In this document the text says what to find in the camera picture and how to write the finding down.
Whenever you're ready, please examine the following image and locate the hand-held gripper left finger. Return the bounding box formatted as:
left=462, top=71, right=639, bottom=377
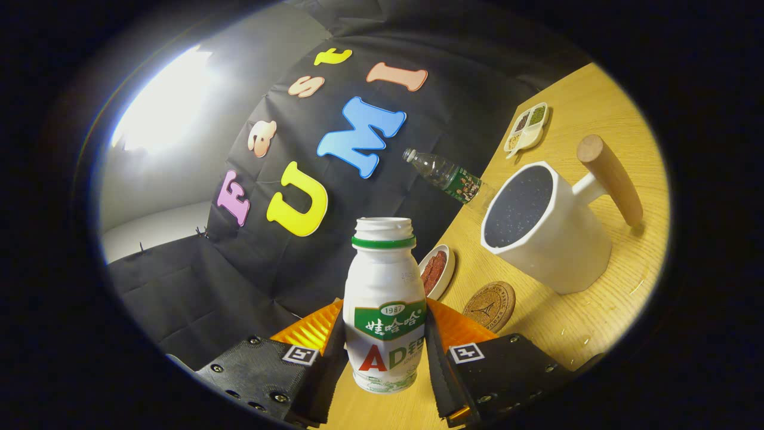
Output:
left=196, top=297, right=350, bottom=428

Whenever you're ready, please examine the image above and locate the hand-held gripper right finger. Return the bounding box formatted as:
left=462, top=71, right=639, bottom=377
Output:
left=425, top=297, right=577, bottom=428

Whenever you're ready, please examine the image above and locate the round cork coaster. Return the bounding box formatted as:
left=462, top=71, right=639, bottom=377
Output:
left=462, top=281, right=516, bottom=333

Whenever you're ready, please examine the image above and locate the white juice bottle green label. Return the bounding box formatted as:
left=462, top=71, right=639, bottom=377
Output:
left=343, top=217, right=427, bottom=395

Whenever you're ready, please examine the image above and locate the white cup with wooden handle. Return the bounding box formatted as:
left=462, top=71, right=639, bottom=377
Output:
left=480, top=134, right=644, bottom=295

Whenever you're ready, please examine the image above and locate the clear plastic water bottle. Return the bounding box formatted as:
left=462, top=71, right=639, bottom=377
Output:
left=402, top=148, right=496, bottom=210

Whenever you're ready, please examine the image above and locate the red meat slice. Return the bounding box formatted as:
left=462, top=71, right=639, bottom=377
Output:
left=421, top=251, right=447, bottom=295

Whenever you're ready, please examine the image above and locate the round ceramic plate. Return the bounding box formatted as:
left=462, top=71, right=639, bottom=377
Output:
left=418, top=244, right=456, bottom=301

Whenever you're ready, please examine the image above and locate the wooden table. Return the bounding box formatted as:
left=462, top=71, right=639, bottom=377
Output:
left=322, top=63, right=670, bottom=430

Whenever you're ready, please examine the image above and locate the white divided tray with beans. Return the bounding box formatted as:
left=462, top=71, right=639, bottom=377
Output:
left=503, top=102, right=550, bottom=159

